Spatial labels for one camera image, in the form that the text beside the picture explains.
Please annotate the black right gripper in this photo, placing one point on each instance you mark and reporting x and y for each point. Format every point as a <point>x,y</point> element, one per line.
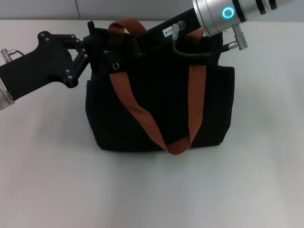
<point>154,35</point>

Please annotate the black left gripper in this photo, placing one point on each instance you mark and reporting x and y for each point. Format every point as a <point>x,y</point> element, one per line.
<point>35,69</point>

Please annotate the silver metal zipper pull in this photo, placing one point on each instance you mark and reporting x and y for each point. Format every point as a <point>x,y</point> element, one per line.
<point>114,64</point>

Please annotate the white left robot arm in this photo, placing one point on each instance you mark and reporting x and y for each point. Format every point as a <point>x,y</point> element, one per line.
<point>4,99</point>

